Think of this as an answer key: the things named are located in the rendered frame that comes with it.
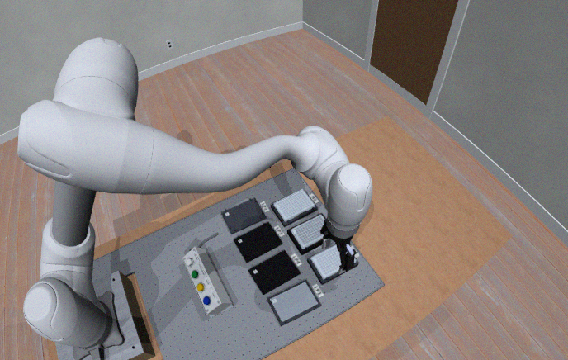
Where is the grey button panel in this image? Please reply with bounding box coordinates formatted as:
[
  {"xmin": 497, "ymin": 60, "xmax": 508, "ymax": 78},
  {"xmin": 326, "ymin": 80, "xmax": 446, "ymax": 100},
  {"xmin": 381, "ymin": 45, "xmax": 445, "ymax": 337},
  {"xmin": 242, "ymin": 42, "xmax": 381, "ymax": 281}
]
[{"xmin": 182, "ymin": 233, "xmax": 234, "ymax": 318}]

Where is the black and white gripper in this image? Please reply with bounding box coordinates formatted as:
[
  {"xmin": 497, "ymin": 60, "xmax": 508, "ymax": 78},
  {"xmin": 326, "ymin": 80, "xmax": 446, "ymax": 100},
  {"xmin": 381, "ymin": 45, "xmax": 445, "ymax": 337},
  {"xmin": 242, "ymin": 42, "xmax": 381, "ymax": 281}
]
[{"xmin": 320, "ymin": 219, "xmax": 356, "ymax": 274}]

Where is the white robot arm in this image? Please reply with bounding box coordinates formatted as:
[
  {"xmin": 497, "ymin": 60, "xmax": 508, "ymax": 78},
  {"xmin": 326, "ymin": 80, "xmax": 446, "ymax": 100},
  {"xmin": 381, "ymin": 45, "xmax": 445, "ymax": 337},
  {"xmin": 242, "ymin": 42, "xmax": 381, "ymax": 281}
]
[{"xmin": 17, "ymin": 37, "xmax": 372, "ymax": 360}]

